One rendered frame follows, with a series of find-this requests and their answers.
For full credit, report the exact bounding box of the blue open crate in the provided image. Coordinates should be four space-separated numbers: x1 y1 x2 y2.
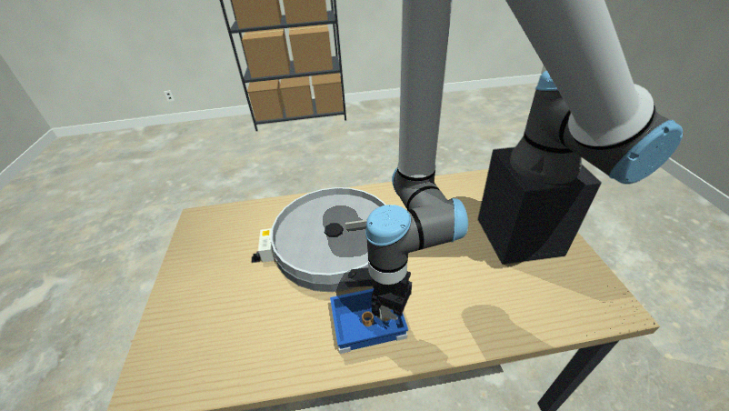
330 288 408 354

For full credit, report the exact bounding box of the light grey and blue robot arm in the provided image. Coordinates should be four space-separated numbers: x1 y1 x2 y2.
345 0 683 287

